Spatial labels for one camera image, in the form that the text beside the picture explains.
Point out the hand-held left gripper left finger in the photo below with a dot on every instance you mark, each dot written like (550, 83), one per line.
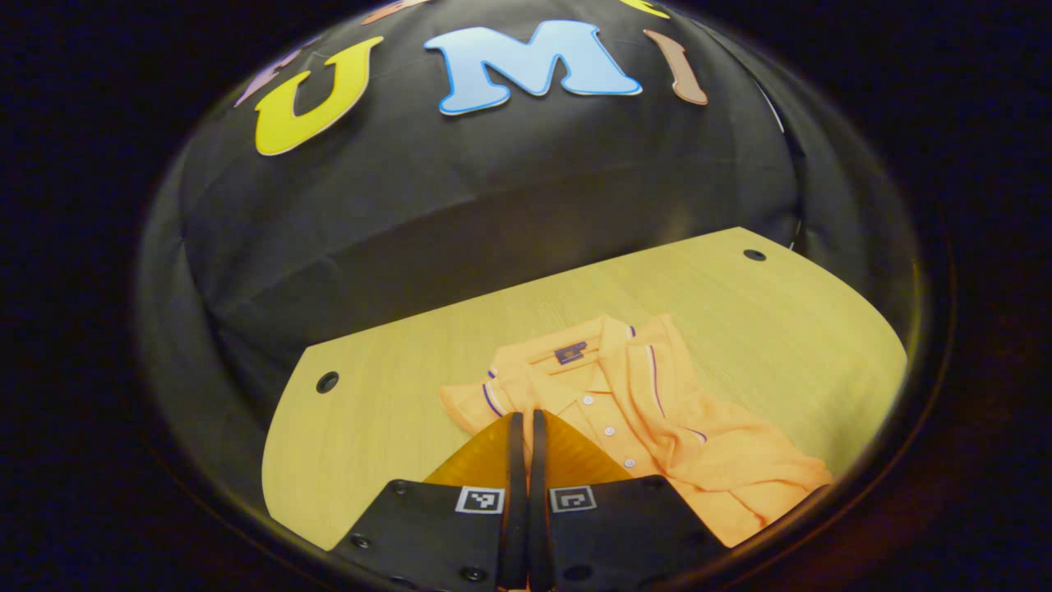
(516, 510)

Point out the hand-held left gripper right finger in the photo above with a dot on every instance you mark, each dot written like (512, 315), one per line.
(538, 510)

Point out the orange T-shirt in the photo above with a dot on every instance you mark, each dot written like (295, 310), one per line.
(699, 444)

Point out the black table grommet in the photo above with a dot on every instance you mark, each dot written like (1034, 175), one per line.
(754, 255)
(327, 381)

